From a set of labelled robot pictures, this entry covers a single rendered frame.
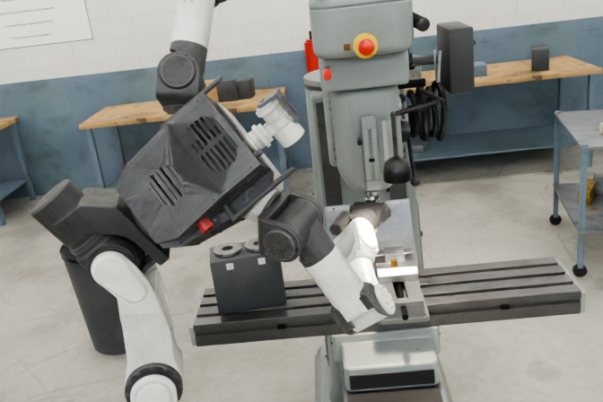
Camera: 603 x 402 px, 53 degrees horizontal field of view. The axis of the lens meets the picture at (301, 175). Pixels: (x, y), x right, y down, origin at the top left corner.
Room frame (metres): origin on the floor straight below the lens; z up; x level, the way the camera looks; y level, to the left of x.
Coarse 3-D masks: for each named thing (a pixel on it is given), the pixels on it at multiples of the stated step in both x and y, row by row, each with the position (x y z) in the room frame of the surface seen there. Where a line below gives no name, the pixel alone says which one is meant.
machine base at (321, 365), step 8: (320, 352) 2.49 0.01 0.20; (320, 360) 2.43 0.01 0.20; (320, 368) 2.37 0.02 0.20; (440, 368) 2.33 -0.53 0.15; (320, 376) 2.31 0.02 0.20; (440, 376) 2.21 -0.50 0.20; (320, 384) 2.26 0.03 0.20; (328, 384) 2.25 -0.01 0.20; (320, 392) 2.20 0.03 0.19; (328, 392) 2.19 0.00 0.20; (448, 392) 2.17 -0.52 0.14; (320, 400) 2.15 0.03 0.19; (328, 400) 2.14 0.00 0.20; (448, 400) 2.06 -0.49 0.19
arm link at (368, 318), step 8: (352, 264) 1.41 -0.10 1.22; (360, 264) 1.40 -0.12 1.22; (368, 264) 1.40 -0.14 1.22; (360, 272) 1.37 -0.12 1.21; (368, 272) 1.37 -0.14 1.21; (368, 280) 1.34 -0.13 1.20; (376, 280) 1.36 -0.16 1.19; (368, 312) 1.24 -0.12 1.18; (376, 312) 1.23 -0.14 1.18; (352, 320) 1.24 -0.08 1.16; (360, 320) 1.24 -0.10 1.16; (368, 320) 1.24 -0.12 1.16; (376, 320) 1.24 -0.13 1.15; (360, 328) 1.25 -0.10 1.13
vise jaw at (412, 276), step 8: (376, 264) 1.70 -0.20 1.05; (384, 264) 1.70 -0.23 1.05; (400, 264) 1.68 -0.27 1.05; (408, 264) 1.68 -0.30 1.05; (384, 272) 1.66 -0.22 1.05; (392, 272) 1.66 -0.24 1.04; (400, 272) 1.65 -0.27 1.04; (408, 272) 1.65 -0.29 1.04; (416, 272) 1.65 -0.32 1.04; (384, 280) 1.65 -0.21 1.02; (392, 280) 1.65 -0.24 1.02; (400, 280) 1.65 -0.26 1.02; (408, 280) 1.64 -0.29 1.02
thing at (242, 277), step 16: (256, 240) 1.79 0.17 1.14; (224, 256) 1.72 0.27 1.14; (240, 256) 1.72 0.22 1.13; (256, 256) 1.71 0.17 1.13; (224, 272) 1.70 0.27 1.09; (240, 272) 1.70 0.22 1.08; (256, 272) 1.71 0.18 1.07; (272, 272) 1.71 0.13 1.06; (224, 288) 1.70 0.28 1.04; (240, 288) 1.70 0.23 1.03; (256, 288) 1.71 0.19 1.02; (272, 288) 1.71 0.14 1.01; (224, 304) 1.70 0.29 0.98; (240, 304) 1.70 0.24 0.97; (256, 304) 1.71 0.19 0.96; (272, 304) 1.71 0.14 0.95
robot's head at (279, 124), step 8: (272, 112) 1.38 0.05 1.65; (280, 112) 1.39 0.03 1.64; (272, 120) 1.39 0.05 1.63; (280, 120) 1.39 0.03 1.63; (288, 120) 1.40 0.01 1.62; (256, 128) 1.39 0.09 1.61; (264, 128) 1.40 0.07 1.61; (272, 128) 1.39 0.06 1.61; (280, 128) 1.39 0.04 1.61; (288, 128) 1.38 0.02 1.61; (296, 128) 1.39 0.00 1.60; (264, 136) 1.38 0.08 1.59; (280, 136) 1.39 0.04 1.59; (288, 136) 1.38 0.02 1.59; (296, 136) 1.39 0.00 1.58; (288, 144) 1.39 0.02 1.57
